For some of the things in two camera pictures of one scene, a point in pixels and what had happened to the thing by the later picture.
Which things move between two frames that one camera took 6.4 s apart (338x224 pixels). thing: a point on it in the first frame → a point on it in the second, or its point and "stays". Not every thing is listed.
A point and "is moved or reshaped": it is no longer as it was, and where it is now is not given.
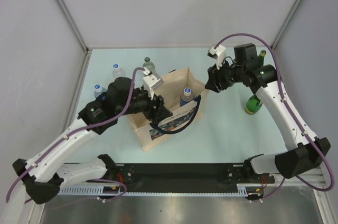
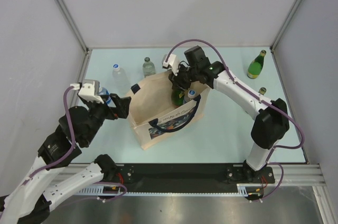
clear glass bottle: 149,64 stays
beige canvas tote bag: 151,133 stays
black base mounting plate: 179,178 stays
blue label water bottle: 187,97 is moved or reshaped
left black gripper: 160,112 → 121,110
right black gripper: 215,78 → 178,83
